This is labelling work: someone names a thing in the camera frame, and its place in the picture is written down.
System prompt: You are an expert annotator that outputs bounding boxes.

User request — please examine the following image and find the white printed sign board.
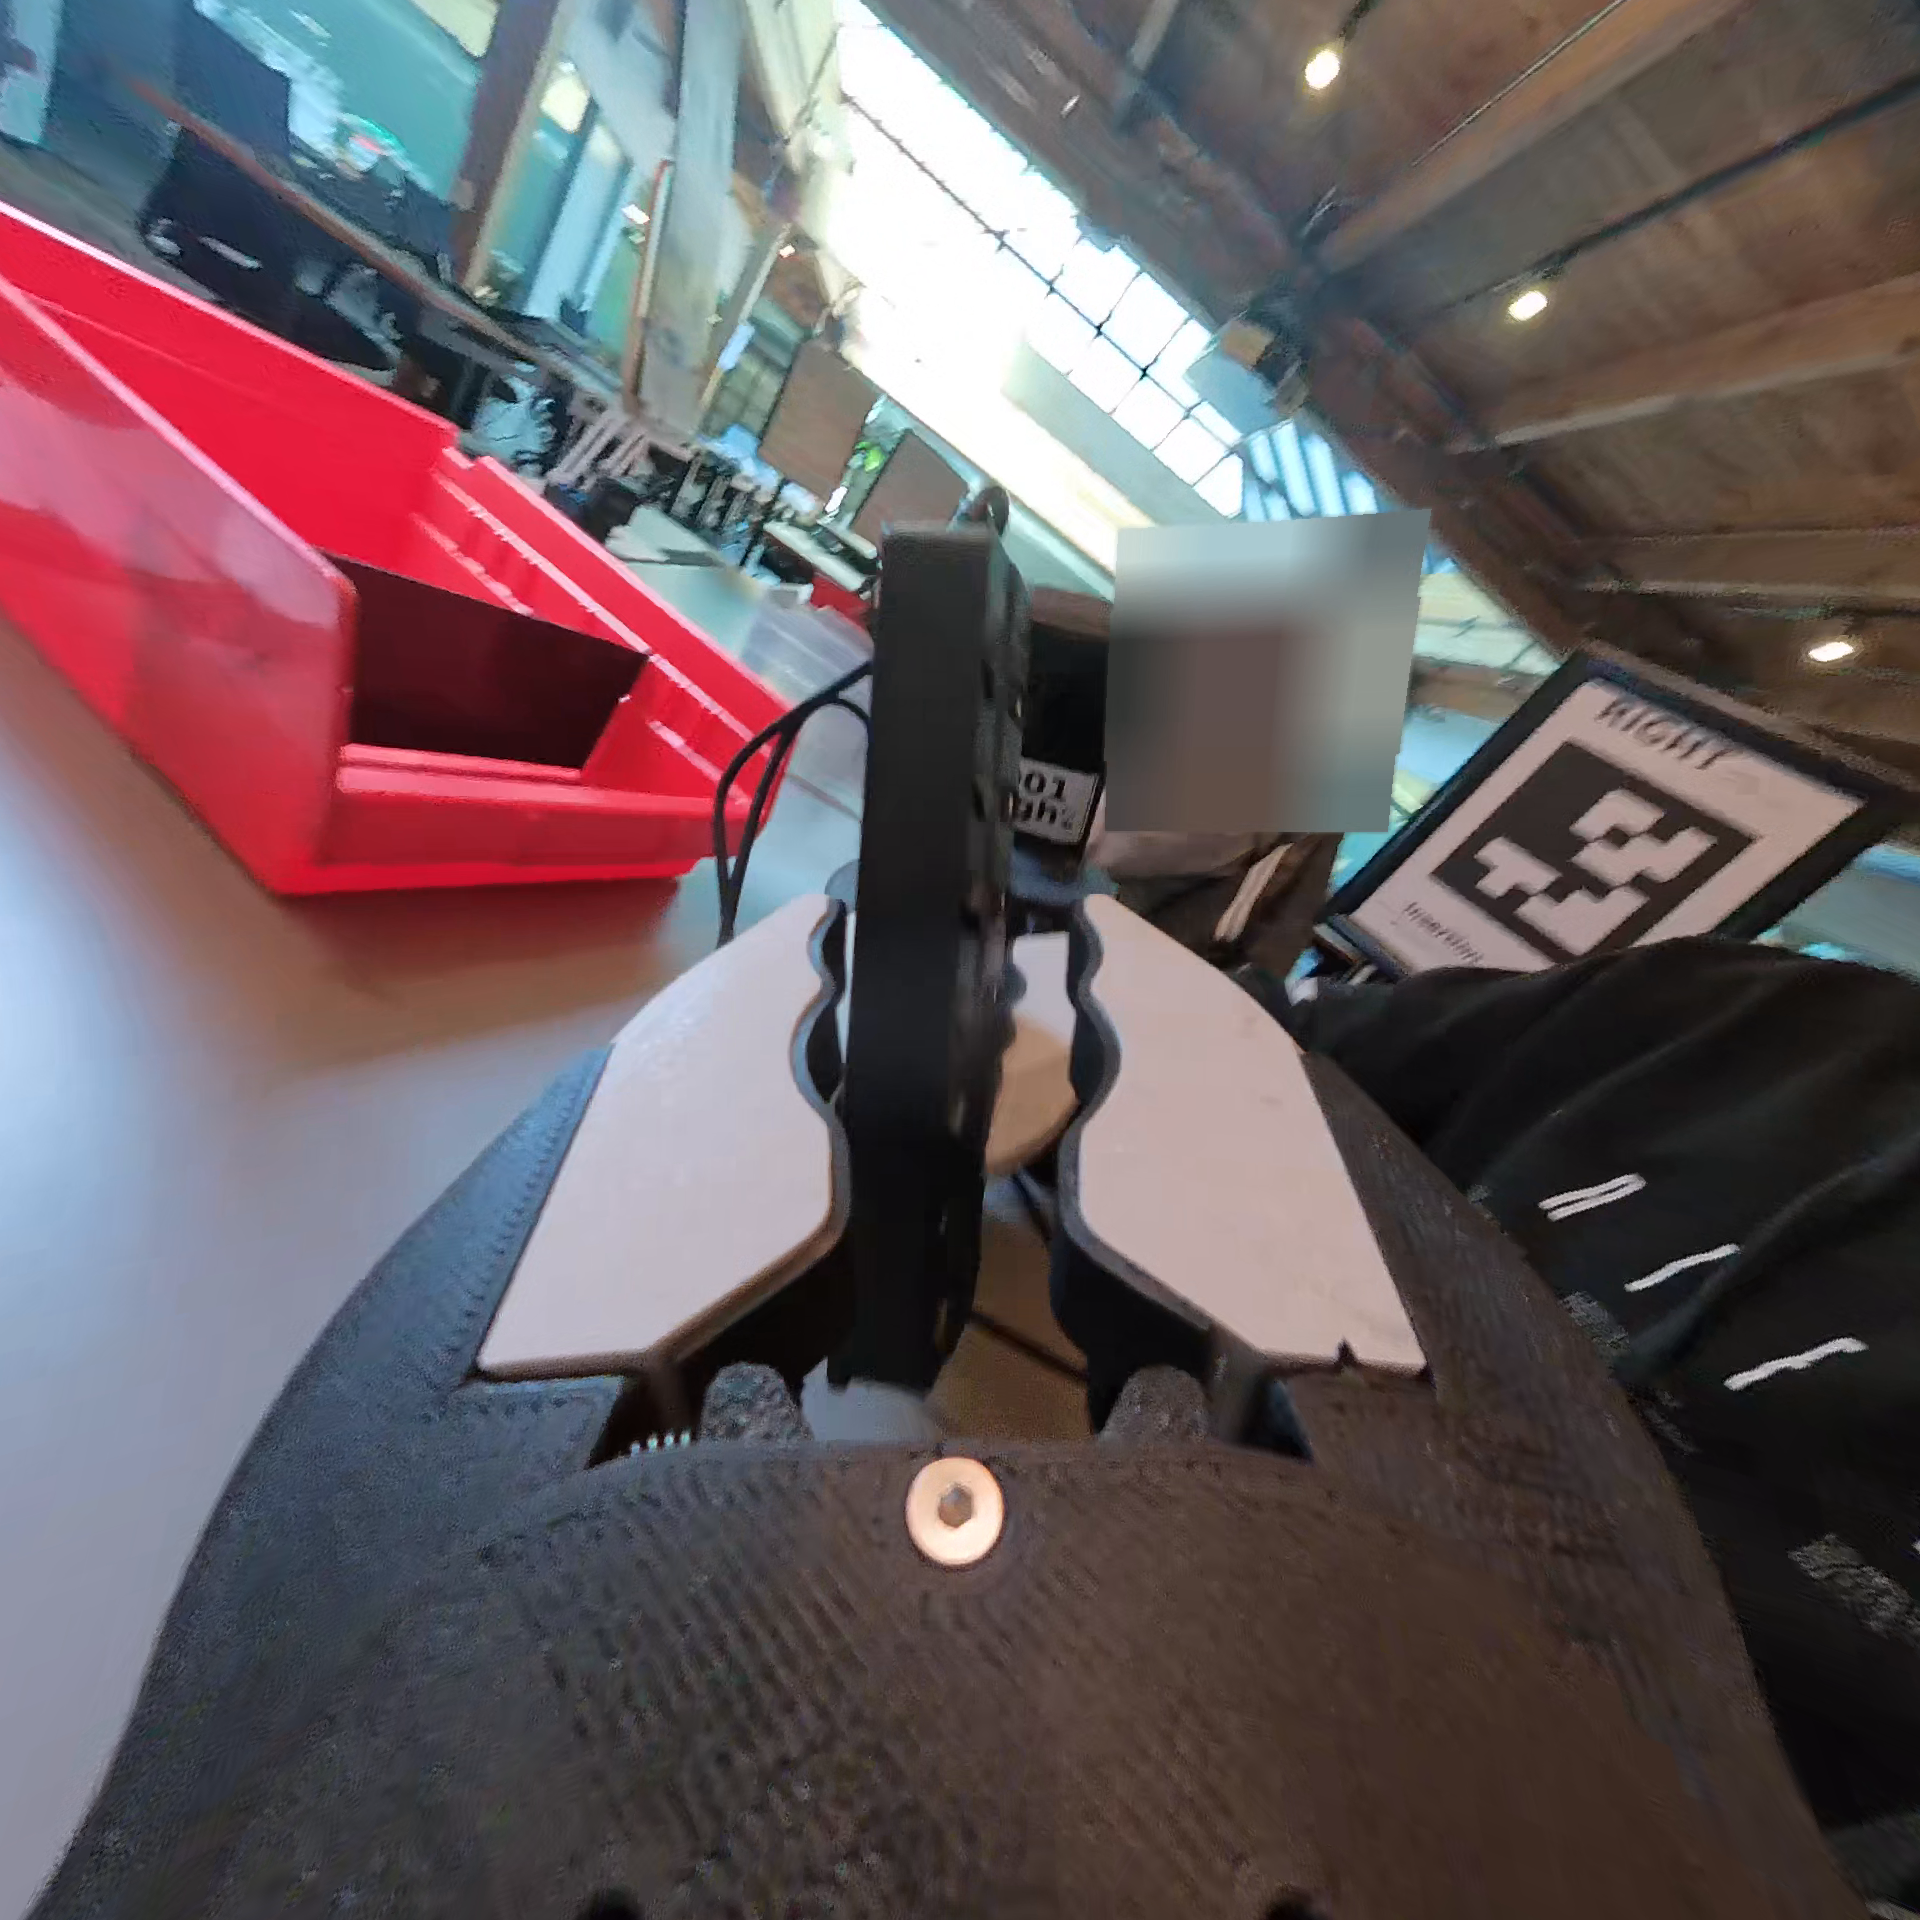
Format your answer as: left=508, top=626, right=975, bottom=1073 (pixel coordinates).
left=1316, top=643, right=1920, bottom=980

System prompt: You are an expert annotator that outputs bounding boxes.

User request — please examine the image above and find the ceiling projector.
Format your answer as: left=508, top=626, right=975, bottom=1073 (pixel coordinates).
left=1217, top=312, right=1309, bottom=410

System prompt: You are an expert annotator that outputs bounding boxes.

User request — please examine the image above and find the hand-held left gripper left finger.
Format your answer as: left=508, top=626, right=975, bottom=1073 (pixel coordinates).
left=478, top=897, right=856, bottom=1426

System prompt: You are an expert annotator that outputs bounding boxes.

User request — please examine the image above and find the red black USB cable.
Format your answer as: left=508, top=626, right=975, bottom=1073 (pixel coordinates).
left=710, top=662, right=879, bottom=950

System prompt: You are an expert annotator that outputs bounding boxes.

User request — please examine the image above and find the black bin divider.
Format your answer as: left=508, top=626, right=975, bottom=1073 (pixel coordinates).
left=326, top=552, right=653, bottom=777

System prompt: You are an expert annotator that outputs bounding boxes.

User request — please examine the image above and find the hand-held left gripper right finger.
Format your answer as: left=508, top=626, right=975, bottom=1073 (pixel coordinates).
left=1055, top=897, right=1431, bottom=1449

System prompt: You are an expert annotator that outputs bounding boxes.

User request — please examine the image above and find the black hub cable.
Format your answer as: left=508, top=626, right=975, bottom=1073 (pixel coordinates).
left=971, top=1302, right=1093, bottom=1377

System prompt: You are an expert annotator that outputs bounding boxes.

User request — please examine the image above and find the black multi-port USB hub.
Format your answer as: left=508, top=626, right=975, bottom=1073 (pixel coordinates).
left=830, top=518, right=1040, bottom=1393

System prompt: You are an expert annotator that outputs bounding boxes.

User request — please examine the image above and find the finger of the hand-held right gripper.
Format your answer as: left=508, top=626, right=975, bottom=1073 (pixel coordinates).
left=982, top=971, right=1093, bottom=1177

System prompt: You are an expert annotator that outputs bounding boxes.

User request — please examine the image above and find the printed display board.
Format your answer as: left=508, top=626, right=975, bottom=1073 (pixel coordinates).
left=755, top=338, right=881, bottom=501
left=843, top=430, right=971, bottom=553

